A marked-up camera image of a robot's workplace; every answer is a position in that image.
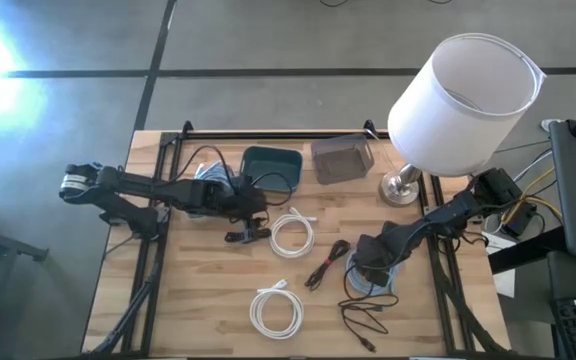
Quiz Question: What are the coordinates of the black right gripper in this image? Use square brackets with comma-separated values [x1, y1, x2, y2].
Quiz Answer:
[353, 222, 413, 276]

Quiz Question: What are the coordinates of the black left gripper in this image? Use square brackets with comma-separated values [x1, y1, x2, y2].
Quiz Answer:
[215, 174, 269, 245]

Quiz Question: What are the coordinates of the short black cable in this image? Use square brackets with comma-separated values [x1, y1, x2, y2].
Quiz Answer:
[224, 227, 273, 245]

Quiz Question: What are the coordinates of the white cable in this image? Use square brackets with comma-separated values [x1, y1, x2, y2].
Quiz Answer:
[249, 278, 305, 341]
[269, 206, 318, 260]

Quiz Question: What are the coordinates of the black cable with red tie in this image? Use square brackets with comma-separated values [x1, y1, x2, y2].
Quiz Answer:
[303, 238, 352, 293]

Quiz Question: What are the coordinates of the long black cable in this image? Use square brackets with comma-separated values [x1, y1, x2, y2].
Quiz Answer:
[337, 291, 400, 352]

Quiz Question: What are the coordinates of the teal plastic bin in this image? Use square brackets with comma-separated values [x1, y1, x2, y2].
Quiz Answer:
[239, 145, 305, 194]

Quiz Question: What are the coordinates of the clear grey plastic bin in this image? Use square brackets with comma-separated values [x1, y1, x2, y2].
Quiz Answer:
[310, 133, 376, 186]

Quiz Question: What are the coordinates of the white paper sheet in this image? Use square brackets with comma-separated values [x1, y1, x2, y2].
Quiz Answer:
[485, 233, 518, 299]

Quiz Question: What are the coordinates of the black power supply box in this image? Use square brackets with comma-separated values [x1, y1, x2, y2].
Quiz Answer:
[500, 199, 538, 240]

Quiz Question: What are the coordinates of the silver lamp with white shade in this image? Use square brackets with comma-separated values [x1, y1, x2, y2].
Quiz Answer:
[378, 32, 548, 207]

